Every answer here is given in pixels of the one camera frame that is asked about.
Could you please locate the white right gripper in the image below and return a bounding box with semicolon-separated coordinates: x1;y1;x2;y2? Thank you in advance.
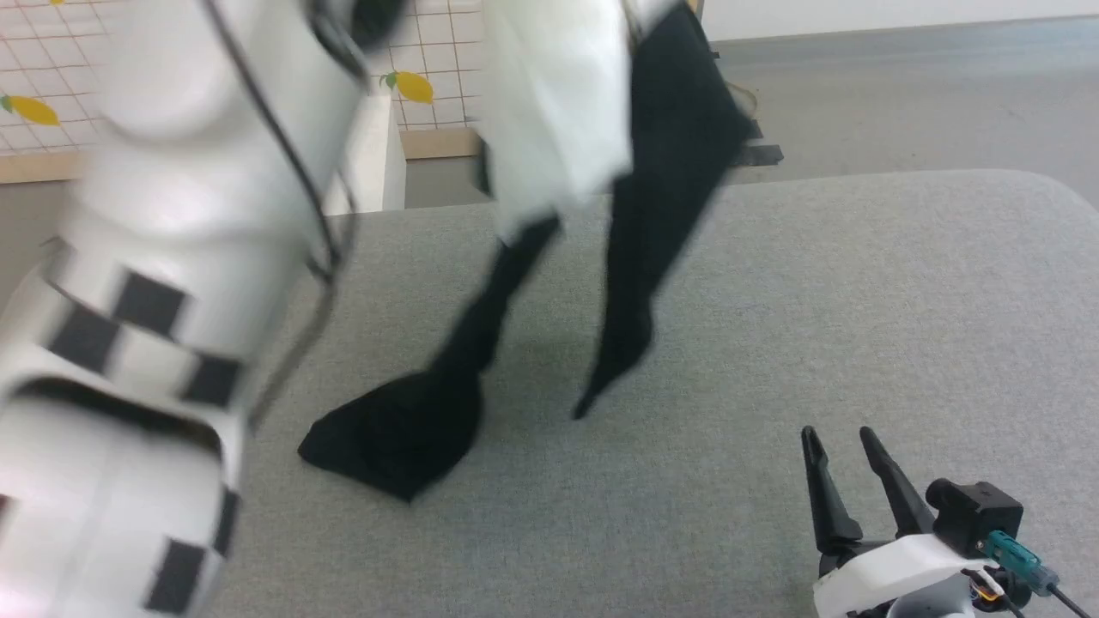
801;426;990;618

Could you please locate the white garment with black sleeves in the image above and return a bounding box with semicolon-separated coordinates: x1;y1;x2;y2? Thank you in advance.
298;0;765;503

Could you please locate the large dark floor plate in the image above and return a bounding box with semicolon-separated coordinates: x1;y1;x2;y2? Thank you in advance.
730;142;784;168

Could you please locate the white box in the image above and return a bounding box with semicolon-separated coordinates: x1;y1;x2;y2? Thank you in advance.
326;86;407;215

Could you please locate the lemon print partition screen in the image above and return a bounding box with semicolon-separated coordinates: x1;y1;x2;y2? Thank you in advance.
0;0;707;183

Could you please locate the black cable with teal plug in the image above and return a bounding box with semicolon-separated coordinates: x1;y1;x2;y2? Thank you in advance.
983;530;1099;618
202;0;357;430

